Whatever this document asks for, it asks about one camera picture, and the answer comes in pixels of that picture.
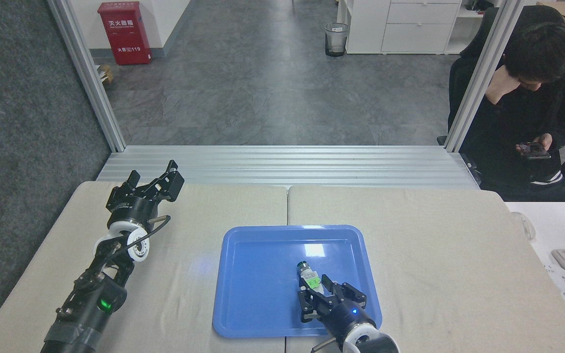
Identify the silver aluminium post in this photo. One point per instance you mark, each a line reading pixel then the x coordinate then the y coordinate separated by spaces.
pixel 89 78
pixel 486 73

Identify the blue plastic tray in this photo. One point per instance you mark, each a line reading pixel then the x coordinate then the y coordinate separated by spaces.
pixel 263 284

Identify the small cardboard scrap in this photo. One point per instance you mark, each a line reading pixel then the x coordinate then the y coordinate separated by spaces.
pixel 104 73

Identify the red fire extinguisher box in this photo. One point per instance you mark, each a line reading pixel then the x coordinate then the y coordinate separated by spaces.
pixel 124 34

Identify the white power strip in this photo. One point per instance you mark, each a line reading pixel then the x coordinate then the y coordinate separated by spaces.
pixel 564 287

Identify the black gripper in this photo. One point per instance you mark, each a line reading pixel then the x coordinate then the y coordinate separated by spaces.
pixel 132 205
pixel 346 318

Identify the person's left hand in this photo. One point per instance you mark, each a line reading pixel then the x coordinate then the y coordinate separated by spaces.
pixel 542 141

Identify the white drawer cabinet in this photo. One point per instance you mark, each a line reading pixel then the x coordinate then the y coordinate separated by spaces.
pixel 410 27

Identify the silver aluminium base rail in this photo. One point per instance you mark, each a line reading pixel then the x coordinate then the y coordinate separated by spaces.
pixel 282 164

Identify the white green switch part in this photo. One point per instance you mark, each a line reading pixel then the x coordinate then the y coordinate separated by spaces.
pixel 309 279

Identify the grey mesh trash bin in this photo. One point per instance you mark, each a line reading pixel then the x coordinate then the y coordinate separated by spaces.
pixel 336 39

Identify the person's right hand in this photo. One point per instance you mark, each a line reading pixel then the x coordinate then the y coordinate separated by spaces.
pixel 500 86

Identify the person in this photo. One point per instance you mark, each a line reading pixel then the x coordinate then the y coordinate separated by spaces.
pixel 527 117

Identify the white computer mouse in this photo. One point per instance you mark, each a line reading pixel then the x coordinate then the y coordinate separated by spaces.
pixel 525 225

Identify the dark smartphone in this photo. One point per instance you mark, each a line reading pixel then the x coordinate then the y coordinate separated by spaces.
pixel 531 149

